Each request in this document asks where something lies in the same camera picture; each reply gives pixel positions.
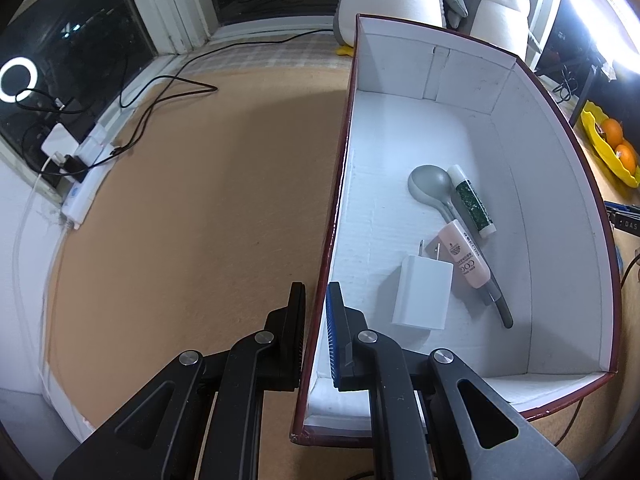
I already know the black ring light stand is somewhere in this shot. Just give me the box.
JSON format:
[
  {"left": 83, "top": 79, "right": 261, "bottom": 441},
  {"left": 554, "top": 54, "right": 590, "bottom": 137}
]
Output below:
[{"left": 567, "top": 62, "right": 601, "bottom": 126}]

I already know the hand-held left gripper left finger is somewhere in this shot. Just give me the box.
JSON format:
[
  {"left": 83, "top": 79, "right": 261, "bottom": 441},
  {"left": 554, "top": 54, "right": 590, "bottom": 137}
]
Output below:
[{"left": 52, "top": 281, "right": 307, "bottom": 480}]

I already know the white window frame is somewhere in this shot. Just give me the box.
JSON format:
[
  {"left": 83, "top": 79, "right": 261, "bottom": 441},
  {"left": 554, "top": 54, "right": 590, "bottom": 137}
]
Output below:
[{"left": 0, "top": 0, "right": 566, "bottom": 221}]

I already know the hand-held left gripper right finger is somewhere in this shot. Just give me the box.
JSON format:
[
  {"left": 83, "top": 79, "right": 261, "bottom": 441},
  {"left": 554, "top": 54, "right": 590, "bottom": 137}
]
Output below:
[{"left": 325, "top": 281, "right": 581, "bottom": 480}]

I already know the white power strip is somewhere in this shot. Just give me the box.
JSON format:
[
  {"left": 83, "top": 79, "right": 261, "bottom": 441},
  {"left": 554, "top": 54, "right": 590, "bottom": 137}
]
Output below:
[{"left": 62, "top": 127, "right": 121, "bottom": 231}]

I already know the black plug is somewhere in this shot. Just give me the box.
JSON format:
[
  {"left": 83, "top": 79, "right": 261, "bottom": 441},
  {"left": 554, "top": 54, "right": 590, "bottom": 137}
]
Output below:
[{"left": 57, "top": 155, "right": 91, "bottom": 183}]

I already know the small penguin plush toy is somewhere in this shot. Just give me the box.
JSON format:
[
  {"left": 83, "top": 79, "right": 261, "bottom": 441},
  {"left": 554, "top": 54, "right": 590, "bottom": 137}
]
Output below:
[{"left": 462, "top": 0, "right": 532, "bottom": 61}]

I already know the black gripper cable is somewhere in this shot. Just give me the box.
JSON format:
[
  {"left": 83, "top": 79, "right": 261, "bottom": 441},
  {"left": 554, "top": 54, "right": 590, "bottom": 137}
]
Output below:
[{"left": 562, "top": 247, "right": 640, "bottom": 438}]

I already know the white charger adapter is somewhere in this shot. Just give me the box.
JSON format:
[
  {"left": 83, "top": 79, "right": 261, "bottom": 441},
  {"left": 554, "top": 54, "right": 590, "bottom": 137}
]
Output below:
[{"left": 391, "top": 240, "right": 455, "bottom": 332}]

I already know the black lamp cable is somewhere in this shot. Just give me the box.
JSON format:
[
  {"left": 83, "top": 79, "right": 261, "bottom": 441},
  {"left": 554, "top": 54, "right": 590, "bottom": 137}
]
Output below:
[{"left": 557, "top": 65, "right": 586, "bottom": 106}]

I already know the white ring light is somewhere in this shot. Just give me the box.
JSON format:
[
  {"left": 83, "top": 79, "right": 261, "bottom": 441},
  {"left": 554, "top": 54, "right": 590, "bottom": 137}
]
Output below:
[{"left": 555, "top": 0, "right": 640, "bottom": 76}]

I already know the pink cosmetic tube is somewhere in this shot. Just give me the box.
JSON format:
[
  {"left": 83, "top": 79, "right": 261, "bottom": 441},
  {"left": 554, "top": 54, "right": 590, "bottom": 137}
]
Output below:
[{"left": 436, "top": 219, "right": 493, "bottom": 290}]

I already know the grey spoon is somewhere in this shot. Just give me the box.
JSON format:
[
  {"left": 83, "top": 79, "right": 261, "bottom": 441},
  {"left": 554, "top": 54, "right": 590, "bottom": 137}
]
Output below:
[{"left": 407, "top": 164, "right": 515, "bottom": 330}]

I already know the white cardboard box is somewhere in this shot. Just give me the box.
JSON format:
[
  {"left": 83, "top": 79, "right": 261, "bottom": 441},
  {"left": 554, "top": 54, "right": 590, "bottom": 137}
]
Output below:
[{"left": 291, "top": 12, "right": 623, "bottom": 447}]

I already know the orange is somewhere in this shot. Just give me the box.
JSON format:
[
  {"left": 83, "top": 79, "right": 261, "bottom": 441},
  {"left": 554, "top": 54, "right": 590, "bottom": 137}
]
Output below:
[
  {"left": 614, "top": 144, "right": 638, "bottom": 173},
  {"left": 600, "top": 117, "right": 626, "bottom": 146}
]

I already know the green glue stick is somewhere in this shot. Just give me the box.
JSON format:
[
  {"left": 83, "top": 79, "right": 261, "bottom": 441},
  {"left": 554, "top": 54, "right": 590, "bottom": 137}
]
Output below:
[{"left": 446, "top": 164, "right": 497, "bottom": 238}]

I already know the white power brick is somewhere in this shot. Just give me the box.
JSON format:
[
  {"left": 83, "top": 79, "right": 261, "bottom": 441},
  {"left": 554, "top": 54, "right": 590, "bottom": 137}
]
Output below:
[{"left": 41, "top": 122, "right": 81, "bottom": 161}]

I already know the black power cable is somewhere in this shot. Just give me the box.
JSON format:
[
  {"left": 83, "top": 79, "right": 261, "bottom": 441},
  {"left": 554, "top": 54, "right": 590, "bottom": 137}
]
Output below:
[{"left": 107, "top": 27, "right": 326, "bottom": 156}]

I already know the yellow fruit bowl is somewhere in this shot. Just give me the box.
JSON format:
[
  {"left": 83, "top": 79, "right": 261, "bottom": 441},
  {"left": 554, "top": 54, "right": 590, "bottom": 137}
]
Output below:
[{"left": 580, "top": 100, "right": 640, "bottom": 190}]

